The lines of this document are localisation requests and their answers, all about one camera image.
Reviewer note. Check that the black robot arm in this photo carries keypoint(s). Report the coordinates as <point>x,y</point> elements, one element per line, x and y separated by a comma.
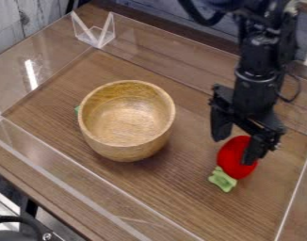
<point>267,43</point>

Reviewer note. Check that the wooden bowl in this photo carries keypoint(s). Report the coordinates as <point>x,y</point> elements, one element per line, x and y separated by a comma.
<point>126,119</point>

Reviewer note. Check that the clear acrylic table barrier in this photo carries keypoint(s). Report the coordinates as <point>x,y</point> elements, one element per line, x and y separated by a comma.
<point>157,199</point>

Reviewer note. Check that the black metal table leg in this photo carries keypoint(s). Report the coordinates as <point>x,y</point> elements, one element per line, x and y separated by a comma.
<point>31,207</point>

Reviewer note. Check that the red plush strawberry toy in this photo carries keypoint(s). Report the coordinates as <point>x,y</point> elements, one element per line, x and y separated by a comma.
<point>230,170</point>

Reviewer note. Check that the clear acrylic corner bracket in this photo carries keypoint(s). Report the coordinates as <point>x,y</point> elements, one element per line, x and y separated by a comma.
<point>96,36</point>

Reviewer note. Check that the green object behind bowl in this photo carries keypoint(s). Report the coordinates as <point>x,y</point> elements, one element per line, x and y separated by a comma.
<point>76,110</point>

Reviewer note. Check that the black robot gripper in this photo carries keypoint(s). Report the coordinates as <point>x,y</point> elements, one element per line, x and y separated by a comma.
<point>246,106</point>

